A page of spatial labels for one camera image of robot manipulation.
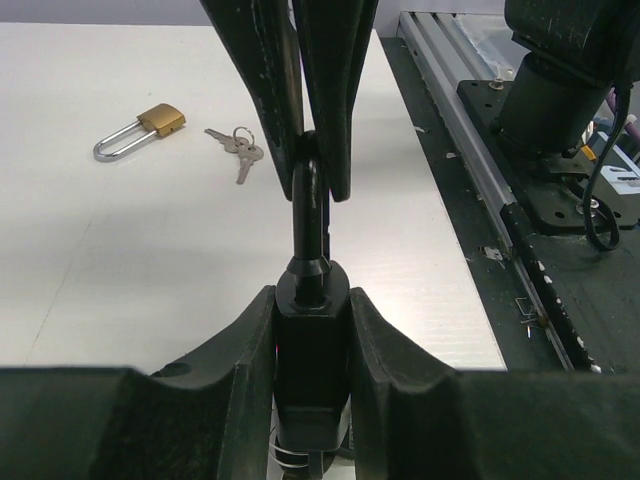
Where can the silver keys of long padlock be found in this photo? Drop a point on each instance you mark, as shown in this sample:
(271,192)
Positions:
(241,142)

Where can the long shackle brass padlock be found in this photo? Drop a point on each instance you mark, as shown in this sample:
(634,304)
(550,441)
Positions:
(157,122)

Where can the black padlock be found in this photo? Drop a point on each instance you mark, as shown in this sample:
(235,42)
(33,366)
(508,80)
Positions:
(311,380)

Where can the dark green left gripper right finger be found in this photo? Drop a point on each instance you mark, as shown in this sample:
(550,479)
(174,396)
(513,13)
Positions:
(415,417)

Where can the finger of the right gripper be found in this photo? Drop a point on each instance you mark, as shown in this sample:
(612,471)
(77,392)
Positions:
(334,37)
(262,43)

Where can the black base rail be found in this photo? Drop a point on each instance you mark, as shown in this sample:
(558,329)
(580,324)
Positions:
(534,135)

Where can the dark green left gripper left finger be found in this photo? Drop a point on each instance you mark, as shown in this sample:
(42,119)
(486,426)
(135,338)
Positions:
(206,415)

